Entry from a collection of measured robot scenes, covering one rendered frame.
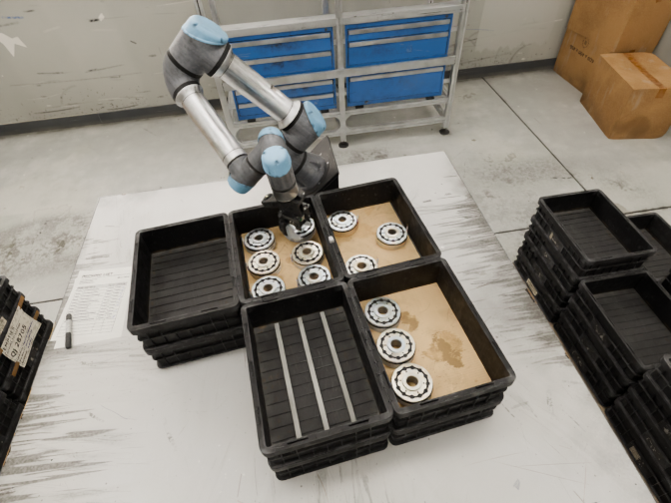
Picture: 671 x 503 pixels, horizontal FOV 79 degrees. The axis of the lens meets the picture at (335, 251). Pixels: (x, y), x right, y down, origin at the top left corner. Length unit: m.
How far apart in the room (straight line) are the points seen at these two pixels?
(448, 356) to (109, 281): 1.21
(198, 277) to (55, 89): 3.18
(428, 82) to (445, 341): 2.42
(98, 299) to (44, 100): 2.99
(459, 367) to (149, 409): 0.87
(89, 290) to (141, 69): 2.66
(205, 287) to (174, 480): 0.53
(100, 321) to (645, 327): 2.04
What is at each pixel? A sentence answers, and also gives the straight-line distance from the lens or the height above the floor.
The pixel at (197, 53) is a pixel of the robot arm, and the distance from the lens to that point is 1.38.
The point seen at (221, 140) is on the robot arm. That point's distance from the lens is 1.31.
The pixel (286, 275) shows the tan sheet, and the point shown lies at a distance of 1.32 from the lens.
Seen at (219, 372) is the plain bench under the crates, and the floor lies 0.70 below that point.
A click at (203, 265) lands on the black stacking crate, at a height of 0.83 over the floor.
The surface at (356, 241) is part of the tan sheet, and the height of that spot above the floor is 0.83.
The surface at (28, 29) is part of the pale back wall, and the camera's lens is 4.21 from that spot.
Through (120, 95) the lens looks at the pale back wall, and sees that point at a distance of 4.23.
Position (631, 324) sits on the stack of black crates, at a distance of 2.04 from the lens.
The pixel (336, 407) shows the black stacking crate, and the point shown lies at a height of 0.83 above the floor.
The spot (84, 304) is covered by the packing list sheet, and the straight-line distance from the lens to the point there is 1.69.
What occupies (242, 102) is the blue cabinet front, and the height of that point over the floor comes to 0.45.
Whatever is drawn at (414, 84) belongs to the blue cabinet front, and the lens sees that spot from 3.28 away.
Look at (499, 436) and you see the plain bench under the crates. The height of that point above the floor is 0.70.
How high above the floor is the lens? 1.84
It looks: 47 degrees down
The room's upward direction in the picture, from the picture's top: 4 degrees counter-clockwise
